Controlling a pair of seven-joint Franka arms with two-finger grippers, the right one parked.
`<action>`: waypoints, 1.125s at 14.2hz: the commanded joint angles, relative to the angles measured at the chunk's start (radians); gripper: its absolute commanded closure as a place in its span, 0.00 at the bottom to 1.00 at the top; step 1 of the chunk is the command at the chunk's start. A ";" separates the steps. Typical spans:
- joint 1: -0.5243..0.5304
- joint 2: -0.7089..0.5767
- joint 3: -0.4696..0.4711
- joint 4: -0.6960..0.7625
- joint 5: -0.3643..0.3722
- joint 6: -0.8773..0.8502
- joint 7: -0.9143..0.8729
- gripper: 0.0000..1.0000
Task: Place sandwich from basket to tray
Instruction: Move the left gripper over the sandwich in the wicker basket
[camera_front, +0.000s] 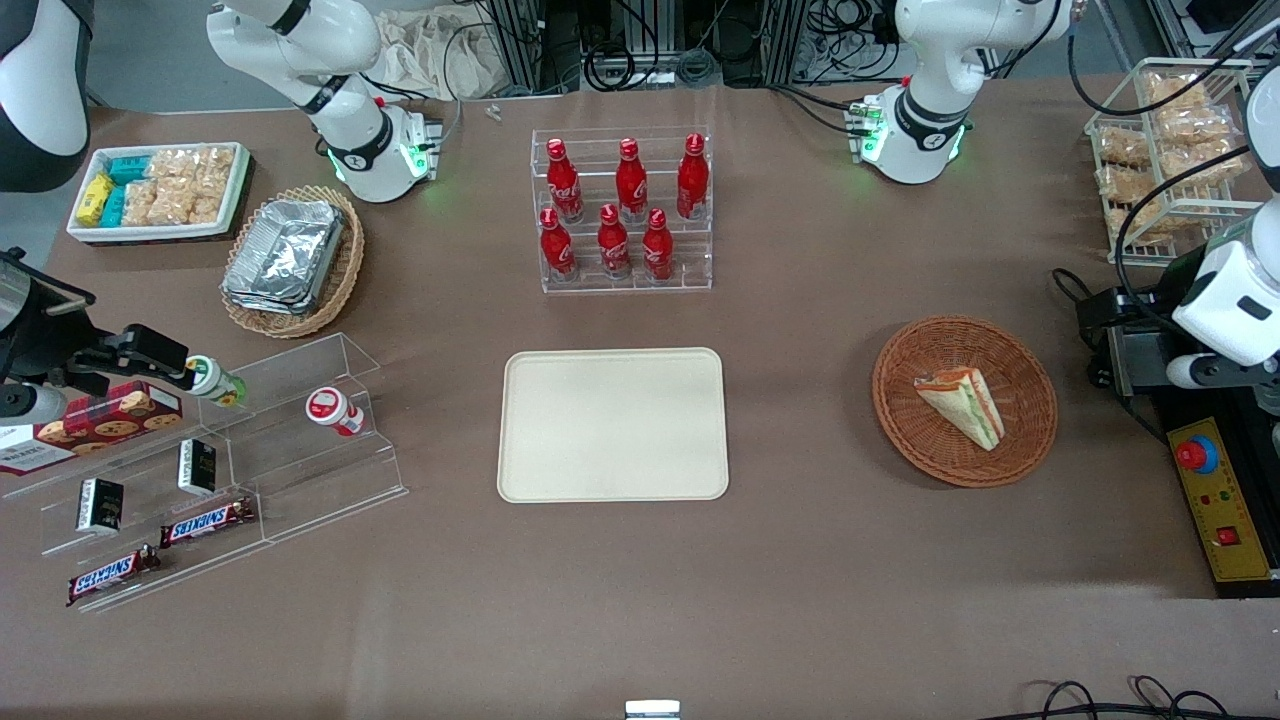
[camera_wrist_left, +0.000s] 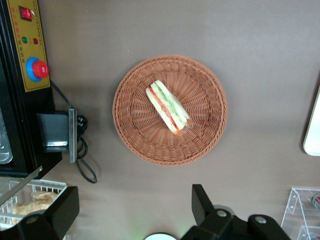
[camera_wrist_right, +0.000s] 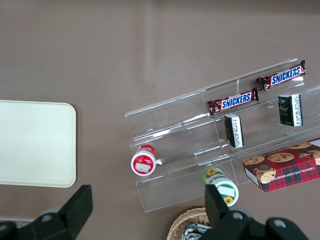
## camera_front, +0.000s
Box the beige rectangular tray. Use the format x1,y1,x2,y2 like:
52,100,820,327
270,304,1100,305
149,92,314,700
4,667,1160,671
497,347,730,503

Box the yellow snack pack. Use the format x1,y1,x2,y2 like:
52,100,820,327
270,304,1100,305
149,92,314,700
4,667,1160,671
77,174,114,227

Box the beige cloth bag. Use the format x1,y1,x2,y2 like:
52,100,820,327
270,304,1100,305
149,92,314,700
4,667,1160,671
374,6,502,102

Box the black appliance power cable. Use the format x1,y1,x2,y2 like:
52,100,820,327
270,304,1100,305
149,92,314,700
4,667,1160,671
1051,267,1117,391

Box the stacked foil containers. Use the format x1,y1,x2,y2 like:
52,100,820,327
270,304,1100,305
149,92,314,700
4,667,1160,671
222,199,347,316

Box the red white biscuit box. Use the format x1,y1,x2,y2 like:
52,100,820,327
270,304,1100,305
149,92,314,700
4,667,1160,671
0,424,78,478

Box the round brown wicker basket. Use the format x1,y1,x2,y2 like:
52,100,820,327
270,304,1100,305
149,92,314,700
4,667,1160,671
872,316,1059,489

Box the black floor cables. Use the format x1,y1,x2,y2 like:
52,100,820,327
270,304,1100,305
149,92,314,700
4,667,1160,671
1000,675,1238,720

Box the green capped small bottle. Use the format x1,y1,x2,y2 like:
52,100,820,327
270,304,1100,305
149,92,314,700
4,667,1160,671
185,356,248,409

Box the clear rice cracker bag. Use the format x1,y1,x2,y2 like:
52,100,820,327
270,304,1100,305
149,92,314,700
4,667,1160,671
150,176,197,227
190,170,234,224
150,147,237,183
122,178,161,227

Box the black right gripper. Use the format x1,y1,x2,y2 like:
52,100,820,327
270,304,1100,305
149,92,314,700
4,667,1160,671
0,252,198,393

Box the red chocolate cookie box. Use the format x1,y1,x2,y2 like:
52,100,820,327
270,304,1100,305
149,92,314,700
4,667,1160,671
35,381,185,449

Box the triangular sandwich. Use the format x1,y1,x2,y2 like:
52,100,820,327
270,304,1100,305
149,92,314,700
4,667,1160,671
913,367,1006,452

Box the red cola bottle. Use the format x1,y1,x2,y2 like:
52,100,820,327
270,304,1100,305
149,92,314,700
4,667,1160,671
539,207,578,282
597,204,634,281
641,208,676,282
676,133,711,221
614,138,650,224
546,138,585,224

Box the yellow control panel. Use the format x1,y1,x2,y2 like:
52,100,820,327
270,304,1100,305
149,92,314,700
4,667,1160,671
1167,417,1274,584

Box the red capped small bottle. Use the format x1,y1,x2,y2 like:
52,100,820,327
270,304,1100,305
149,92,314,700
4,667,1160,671
305,387,367,438

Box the snickers chocolate bar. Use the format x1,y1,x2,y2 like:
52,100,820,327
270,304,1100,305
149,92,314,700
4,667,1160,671
159,497,258,550
66,545,162,608

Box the white wire rack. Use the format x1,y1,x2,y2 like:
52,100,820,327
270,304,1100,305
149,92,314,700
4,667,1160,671
1085,57,1269,268

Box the oval light wicker basket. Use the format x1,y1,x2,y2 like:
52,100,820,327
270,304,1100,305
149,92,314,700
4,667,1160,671
220,185,365,339

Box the black coiled cable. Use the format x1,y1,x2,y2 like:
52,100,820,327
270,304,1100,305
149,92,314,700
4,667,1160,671
583,40,643,93

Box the clear acrylic stepped shelf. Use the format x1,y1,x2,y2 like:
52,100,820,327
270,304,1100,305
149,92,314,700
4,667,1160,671
0,333,409,614

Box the clear acrylic bottle rack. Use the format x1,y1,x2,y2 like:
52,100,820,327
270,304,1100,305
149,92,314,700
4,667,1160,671
530,127,714,294

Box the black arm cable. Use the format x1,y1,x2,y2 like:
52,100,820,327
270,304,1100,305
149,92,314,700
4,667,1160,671
1066,0,1280,301

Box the small black box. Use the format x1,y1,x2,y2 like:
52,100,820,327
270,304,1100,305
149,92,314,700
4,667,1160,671
76,478,126,535
177,438,219,498

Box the black appliance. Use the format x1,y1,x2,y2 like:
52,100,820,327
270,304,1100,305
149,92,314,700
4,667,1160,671
1077,285,1280,601

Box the aluminium frame post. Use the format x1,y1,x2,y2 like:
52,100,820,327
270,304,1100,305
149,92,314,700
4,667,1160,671
488,0,548,97

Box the fried snack bag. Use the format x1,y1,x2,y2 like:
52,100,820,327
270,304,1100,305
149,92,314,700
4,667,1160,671
1160,140,1248,188
1155,105,1234,147
1108,200,1171,247
1145,72,1208,110
1094,125,1152,167
1097,165,1161,203

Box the white rectangular snack tray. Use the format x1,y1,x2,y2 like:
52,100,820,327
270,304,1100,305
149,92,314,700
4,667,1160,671
67,142,251,244

